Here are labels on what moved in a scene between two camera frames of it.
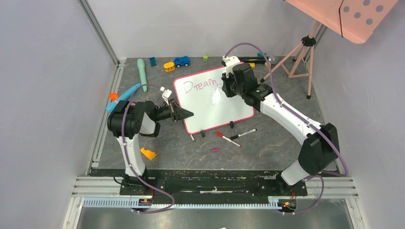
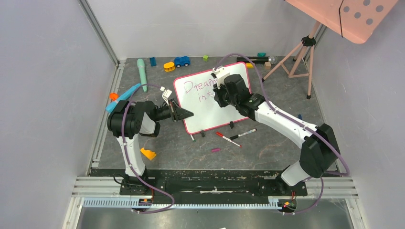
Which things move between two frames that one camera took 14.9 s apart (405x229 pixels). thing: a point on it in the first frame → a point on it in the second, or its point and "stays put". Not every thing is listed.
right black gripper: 226,84 → 218,96
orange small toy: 113,96 stays put
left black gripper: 176,112 stays put
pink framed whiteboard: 203,94 stays put
